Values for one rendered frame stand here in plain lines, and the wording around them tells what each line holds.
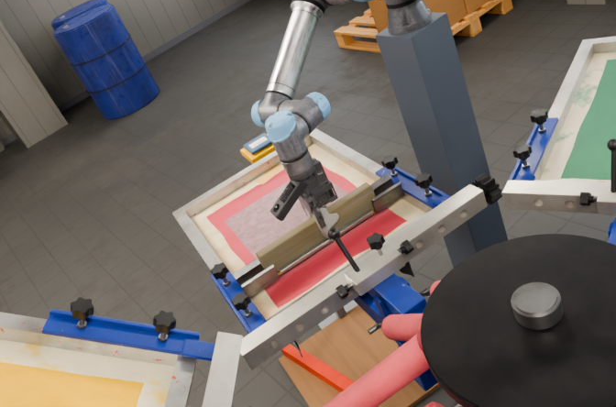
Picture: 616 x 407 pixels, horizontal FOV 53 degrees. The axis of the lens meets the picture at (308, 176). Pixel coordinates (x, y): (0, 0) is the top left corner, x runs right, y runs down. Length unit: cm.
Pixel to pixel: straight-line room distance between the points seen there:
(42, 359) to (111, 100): 538
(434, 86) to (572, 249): 134
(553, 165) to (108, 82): 532
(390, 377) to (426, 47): 138
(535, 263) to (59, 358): 90
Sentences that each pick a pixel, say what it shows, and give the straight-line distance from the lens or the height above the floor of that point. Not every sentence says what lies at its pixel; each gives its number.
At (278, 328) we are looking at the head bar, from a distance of 140.
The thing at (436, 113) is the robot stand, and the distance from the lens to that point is 222.
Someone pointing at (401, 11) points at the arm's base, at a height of 127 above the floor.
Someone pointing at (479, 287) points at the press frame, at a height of 132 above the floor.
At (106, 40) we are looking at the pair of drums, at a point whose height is 75.
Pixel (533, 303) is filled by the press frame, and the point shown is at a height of 135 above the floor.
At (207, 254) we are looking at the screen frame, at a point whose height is 99.
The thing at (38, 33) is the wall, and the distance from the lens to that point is 784.
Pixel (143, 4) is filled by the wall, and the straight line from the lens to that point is 819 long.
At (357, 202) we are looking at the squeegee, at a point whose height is 104.
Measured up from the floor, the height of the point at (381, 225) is 96.
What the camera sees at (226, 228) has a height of 96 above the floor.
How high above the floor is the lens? 195
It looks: 29 degrees down
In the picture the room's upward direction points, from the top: 24 degrees counter-clockwise
